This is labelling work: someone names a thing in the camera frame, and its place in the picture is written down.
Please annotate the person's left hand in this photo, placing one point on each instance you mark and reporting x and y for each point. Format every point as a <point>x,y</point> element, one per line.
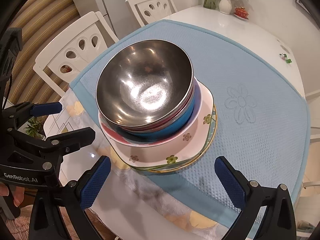
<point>17,195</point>

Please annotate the green potted plant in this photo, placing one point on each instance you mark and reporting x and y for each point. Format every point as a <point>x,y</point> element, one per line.
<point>35,127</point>

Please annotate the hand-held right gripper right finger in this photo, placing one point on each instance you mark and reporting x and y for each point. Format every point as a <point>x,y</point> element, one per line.
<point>230,180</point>

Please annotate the blue steel bowl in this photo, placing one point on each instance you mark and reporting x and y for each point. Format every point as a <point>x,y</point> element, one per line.
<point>175,122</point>

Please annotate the pink steel bowl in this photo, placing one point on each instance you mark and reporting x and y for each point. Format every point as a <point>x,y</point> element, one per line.
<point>145,85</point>

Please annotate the small green flower ornament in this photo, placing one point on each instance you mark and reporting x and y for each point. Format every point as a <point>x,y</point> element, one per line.
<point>286,58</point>

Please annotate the round plate with blue flower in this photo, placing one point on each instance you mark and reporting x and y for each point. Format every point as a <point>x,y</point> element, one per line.
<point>203,152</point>

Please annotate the pink patterned bowl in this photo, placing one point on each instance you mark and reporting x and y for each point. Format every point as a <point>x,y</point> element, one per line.
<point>117,137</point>

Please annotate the white ceramic vase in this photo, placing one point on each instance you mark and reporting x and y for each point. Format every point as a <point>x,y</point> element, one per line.
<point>225,5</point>

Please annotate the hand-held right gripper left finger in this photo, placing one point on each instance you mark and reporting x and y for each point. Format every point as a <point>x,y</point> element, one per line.
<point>96,180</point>

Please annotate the red lidded tea cup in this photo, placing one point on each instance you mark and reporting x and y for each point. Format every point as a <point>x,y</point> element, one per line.
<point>242,12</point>

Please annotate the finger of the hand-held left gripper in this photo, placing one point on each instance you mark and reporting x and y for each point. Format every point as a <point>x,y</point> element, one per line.
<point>45,109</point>
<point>75,137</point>

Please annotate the light blue table mat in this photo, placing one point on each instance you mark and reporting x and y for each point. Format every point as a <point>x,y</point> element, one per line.
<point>250,155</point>

